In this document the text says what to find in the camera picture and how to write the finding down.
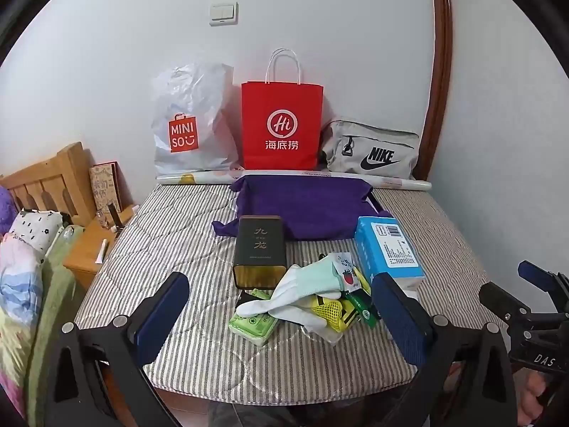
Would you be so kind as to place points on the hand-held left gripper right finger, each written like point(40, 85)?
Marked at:
point(400, 320)

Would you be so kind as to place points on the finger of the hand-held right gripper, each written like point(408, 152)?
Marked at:
point(530, 270)
point(495, 298)

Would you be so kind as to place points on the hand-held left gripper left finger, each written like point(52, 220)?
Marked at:
point(160, 316)

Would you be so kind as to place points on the fruit print white packet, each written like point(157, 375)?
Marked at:
point(349, 275)

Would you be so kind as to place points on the yellow mesh pouch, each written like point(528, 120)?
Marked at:
point(331, 312)

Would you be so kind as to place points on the green tissue packet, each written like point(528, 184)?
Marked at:
point(251, 327)

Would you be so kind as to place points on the white glove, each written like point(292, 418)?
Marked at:
point(289, 291)

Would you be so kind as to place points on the person's right hand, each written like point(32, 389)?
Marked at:
point(533, 398)

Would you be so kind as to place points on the green and white packet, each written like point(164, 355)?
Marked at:
point(362, 308)

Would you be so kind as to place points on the yellow green sachet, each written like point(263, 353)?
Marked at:
point(362, 281)

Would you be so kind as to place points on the blue tissue box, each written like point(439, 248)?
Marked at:
point(386, 249)

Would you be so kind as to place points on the white tube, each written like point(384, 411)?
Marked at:
point(102, 251)

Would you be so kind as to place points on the wooden bedside table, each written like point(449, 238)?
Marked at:
point(89, 249)

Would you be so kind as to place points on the small green sachet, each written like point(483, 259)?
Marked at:
point(260, 294)

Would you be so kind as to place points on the small black object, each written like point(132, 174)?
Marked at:
point(114, 218)

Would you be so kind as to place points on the green blanket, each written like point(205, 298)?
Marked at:
point(53, 284)

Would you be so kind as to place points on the dark green tin box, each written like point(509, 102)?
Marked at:
point(260, 249)

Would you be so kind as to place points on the rolled white paper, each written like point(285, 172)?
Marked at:
point(418, 184)

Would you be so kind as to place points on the brown patterned notebook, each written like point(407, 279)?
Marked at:
point(104, 187)

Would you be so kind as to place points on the colourful printed blanket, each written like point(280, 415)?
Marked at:
point(17, 284)

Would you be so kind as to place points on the purple cloth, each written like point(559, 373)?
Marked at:
point(306, 204)

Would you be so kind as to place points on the floral white pillow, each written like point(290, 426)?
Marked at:
point(35, 229)

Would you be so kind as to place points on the grey waist bag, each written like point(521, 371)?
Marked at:
point(351, 160)

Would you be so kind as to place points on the wooden headboard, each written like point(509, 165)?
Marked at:
point(53, 173)

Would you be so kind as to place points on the purple plush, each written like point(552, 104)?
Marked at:
point(6, 209)

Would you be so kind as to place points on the white plastic shopping bag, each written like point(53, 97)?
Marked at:
point(200, 98)

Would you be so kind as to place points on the red paper bag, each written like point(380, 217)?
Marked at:
point(284, 98)

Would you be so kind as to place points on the brown wooden door frame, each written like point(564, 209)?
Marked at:
point(442, 53)

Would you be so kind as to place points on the white wall light switch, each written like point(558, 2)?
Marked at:
point(224, 13)

